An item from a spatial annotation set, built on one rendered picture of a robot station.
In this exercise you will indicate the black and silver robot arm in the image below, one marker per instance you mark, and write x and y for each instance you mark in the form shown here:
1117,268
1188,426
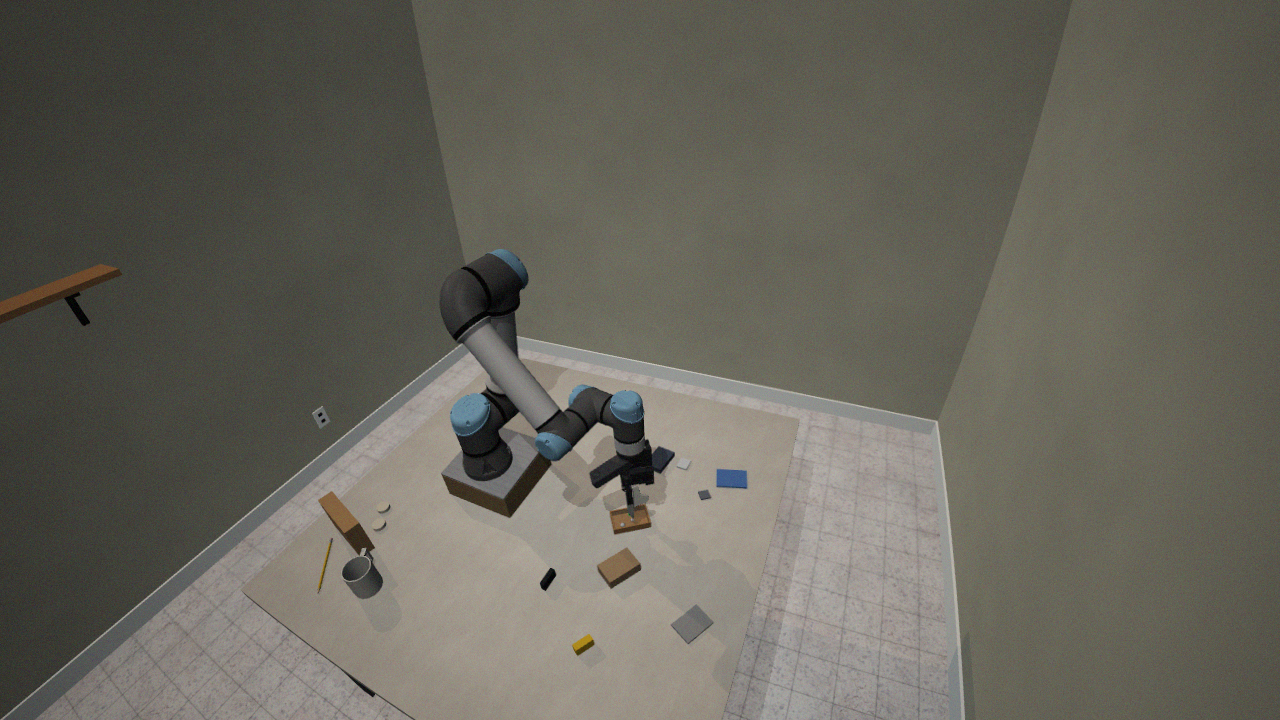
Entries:
477,418

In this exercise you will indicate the brown wooden ball-in-hole puzzle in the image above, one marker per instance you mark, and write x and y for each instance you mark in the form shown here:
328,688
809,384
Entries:
622,521

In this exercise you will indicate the grey mug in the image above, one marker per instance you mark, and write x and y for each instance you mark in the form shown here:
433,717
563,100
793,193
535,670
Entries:
355,568

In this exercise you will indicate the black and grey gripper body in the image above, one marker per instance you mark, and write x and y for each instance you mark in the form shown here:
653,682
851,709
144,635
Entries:
641,467

